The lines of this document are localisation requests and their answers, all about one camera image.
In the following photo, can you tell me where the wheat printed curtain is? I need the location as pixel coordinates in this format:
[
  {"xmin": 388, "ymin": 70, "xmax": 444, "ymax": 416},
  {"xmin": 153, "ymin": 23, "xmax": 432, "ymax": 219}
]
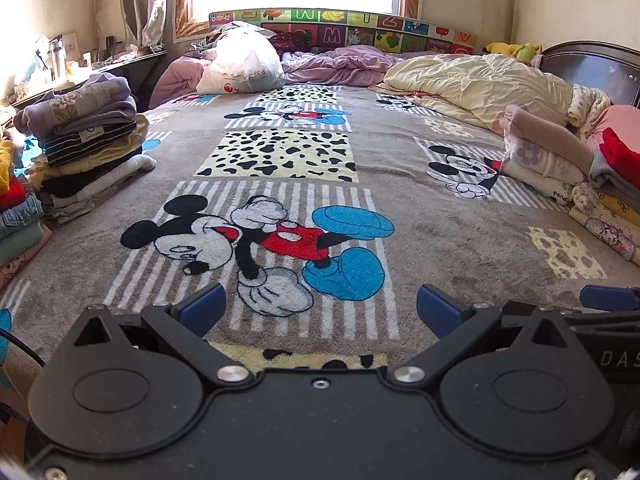
[{"xmin": 167, "ymin": 0, "xmax": 211, "ymax": 43}]

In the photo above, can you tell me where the colourful alphabet foam mat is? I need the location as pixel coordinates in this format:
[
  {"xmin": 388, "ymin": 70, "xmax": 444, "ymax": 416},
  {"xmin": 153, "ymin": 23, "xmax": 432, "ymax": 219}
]
[{"xmin": 208, "ymin": 8, "xmax": 478, "ymax": 56}]

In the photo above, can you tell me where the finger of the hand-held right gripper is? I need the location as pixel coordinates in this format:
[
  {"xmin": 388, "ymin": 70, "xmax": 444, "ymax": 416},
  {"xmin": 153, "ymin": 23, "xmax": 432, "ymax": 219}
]
[{"xmin": 580, "ymin": 284, "xmax": 640, "ymax": 312}]

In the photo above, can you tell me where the silver bottle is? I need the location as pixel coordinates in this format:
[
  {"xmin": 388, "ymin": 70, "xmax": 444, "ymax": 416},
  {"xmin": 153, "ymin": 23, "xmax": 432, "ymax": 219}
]
[{"xmin": 49, "ymin": 35, "xmax": 66, "ymax": 81}]

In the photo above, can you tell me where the cartoon mouse printed blanket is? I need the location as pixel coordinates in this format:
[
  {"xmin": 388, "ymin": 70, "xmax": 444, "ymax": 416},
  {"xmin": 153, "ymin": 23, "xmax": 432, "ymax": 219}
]
[{"xmin": 0, "ymin": 84, "xmax": 640, "ymax": 401}]

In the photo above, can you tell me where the stack of pale folded clothes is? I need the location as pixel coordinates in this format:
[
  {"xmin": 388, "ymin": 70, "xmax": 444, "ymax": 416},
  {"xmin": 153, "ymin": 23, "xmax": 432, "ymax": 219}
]
[{"xmin": 500, "ymin": 104, "xmax": 596, "ymax": 206}]

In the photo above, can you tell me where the dark cluttered desk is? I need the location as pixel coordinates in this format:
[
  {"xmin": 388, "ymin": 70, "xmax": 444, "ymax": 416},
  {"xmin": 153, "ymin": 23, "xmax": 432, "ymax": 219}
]
[{"xmin": 10, "ymin": 49, "xmax": 168, "ymax": 111}]

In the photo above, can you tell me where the sheer grey curtain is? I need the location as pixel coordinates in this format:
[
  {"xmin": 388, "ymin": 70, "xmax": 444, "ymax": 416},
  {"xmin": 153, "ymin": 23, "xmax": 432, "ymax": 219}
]
[{"xmin": 120, "ymin": 0, "xmax": 168, "ymax": 51}]

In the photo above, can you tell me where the mauve quilt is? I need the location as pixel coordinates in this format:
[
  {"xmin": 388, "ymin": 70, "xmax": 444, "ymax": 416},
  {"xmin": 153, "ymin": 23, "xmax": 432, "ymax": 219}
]
[{"xmin": 149, "ymin": 44, "xmax": 481, "ymax": 109}]

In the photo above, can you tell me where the white plastic bag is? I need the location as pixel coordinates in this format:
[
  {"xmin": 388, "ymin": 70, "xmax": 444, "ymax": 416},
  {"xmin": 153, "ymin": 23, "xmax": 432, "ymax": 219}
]
[{"xmin": 196, "ymin": 27, "xmax": 286, "ymax": 96}]

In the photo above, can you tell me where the red garment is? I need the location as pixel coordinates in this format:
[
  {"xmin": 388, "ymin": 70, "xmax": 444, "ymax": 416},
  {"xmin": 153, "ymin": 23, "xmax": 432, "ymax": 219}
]
[{"xmin": 600, "ymin": 127, "xmax": 640, "ymax": 188}]

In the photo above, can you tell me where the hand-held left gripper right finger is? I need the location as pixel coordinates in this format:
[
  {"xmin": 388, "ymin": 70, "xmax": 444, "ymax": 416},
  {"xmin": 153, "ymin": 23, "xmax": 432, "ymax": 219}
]
[{"xmin": 387, "ymin": 284, "xmax": 575, "ymax": 390}]

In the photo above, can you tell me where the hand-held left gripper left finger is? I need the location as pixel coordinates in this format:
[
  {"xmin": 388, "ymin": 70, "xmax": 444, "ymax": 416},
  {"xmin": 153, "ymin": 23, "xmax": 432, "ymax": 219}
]
[{"xmin": 72, "ymin": 282, "xmax": 256, "ymax": 390}]

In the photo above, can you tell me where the black cable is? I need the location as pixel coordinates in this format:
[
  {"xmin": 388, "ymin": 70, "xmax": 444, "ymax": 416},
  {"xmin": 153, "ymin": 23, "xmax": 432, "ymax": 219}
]
[{"xmin": 0, "ymin": 327, "xmax": 47, "ymax": 367}]

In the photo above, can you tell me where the pile of colourful folded clothes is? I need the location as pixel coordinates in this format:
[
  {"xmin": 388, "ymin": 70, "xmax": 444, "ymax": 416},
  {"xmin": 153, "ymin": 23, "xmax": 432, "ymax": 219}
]
[{"xmin": 0, "ymin": 105, "xmax": 53, "ymax": 288}]

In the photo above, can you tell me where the pile of printed folded clothes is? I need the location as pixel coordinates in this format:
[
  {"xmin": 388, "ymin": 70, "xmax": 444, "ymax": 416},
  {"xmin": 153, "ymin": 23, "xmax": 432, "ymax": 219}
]
[{"xmin": 570, "ymin": 150, "xmax": 640, "ymax": 267}]

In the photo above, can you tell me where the dark wooden headboard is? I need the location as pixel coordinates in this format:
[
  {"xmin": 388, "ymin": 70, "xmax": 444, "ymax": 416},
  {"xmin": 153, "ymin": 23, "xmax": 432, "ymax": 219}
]
[{"xmin": 540, "ymin": 41, "xmax": 640, "ymax": 109}]

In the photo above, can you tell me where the cream quilt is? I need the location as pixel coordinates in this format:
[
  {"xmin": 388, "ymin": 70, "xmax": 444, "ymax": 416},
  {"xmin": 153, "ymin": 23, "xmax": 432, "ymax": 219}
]
[{"xmin": 370, "ymin": 53, "xmax": 576, "ymax": 133}]

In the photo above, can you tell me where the stack of dark folded clothes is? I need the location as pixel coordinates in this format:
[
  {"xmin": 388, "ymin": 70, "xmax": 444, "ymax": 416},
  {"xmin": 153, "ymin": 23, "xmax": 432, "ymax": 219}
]
[{"xmin": 25, "ymin": 110, "xmax": 158, "ymax": 226}]

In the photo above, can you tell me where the white patterned baby cloth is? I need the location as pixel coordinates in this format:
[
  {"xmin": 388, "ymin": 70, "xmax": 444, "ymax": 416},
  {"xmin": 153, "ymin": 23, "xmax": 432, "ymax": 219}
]
[{"xmin": 567, "ymin": 84, "xmax": 612, "ymax": 128}]

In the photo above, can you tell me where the pink pillow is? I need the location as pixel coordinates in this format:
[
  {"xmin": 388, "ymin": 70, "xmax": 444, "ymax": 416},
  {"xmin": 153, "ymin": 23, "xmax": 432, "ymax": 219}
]
[{"xmin": 582, "ymin": 105, "xmax": 640, "ymax": 161}]

